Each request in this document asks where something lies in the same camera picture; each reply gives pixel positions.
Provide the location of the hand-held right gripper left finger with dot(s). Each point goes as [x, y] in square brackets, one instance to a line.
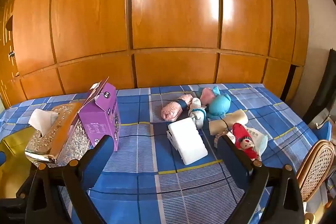
[98, 161]

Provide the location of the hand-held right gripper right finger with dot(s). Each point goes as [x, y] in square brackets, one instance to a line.
[232, 161]

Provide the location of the red plush doll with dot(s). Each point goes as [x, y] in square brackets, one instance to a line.
[241, 134]

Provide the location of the white wet wipes packet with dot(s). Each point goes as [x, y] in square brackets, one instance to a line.
[258, 140]

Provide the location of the purple carton box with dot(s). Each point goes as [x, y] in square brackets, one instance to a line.
[102, 119]

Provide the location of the white socks blue band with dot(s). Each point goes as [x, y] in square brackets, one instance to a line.
[197, 119]

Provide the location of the ornate silver tissue box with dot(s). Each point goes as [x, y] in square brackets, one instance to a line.
[65, 145]

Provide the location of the beige rolled cloth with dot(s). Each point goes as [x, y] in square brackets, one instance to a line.
[231, 119]

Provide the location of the blue and pink plush toy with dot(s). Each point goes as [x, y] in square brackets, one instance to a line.
[220, 106]

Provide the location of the blue plaid bedsheet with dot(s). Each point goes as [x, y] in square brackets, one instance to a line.
[162, 187]

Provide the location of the white tissue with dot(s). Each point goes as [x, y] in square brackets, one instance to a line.
[42, 119]

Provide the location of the pink rolled socks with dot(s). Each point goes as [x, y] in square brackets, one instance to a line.
[172, 111]

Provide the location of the rattan chair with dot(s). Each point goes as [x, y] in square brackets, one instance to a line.
[317, 171]

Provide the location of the yellow glossy cloth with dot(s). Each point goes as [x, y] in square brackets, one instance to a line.
[13, 145]

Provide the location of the blue plastic chair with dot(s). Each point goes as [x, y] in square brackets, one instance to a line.
[323, 130]

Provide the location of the metal cabinet latch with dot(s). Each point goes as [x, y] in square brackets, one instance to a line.
[11, 54]

